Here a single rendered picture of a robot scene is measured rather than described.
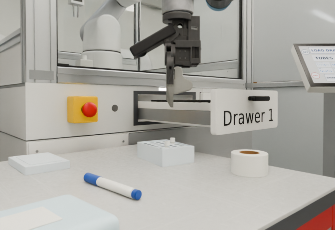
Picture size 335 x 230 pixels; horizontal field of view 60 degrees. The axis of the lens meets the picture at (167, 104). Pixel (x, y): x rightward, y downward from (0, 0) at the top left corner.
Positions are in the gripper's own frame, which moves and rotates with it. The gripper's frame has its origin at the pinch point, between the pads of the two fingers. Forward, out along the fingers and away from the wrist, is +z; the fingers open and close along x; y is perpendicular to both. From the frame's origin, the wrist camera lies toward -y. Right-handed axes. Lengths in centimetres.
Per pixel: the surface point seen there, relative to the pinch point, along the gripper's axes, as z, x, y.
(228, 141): 18, 57, 28
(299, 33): -53, 164, 109
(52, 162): 12.2, -9.9, -23.7
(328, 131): 17, 83, 87
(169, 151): 10.7, -6.9, 0.2
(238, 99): -0.6, 4.8, 17.8
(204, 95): -2.0, 44.5, 15.1
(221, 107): 1.4, 0.4, 12.6
